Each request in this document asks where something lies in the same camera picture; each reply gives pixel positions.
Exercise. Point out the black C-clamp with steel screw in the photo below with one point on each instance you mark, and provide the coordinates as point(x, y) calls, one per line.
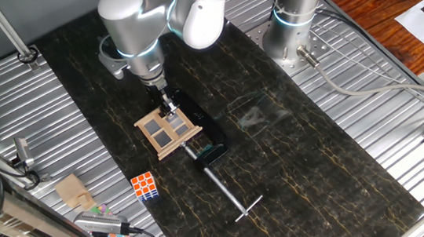
point(213, 134)

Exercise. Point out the steel frame beam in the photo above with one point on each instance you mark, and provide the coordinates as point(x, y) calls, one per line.
point(29, 222)

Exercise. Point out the small wooden house block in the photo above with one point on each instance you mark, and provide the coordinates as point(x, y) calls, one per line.
point(70, 190)

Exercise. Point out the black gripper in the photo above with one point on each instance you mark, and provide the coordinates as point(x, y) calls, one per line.
point(157, 96)

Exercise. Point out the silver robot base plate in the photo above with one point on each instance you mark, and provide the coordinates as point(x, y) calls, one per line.
point(317, 50)

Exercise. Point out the orange and white Rubik's cube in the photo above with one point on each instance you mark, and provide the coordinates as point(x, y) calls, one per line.
point(144, 185)

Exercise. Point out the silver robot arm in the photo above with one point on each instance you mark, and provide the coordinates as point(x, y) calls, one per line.
point(131, 24)

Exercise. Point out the silver depth camera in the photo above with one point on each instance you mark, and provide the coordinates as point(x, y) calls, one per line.
point(100, 223)

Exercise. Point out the brown wooden table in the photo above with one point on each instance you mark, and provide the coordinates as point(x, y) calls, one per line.
point(374, 7)

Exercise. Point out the black marble pattern mat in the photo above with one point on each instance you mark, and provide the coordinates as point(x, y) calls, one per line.
point(278, 147)

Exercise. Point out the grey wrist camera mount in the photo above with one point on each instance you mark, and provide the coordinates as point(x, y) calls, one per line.
point(114, 67)

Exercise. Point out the slanted metal pole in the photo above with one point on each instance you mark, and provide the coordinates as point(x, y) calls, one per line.
point(9, 33)

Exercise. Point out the small wooden sliding window model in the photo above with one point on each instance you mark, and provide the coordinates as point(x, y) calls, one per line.
point(168, 139)

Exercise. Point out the small grey mounted camera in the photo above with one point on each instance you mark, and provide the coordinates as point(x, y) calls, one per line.
point(22, 150)

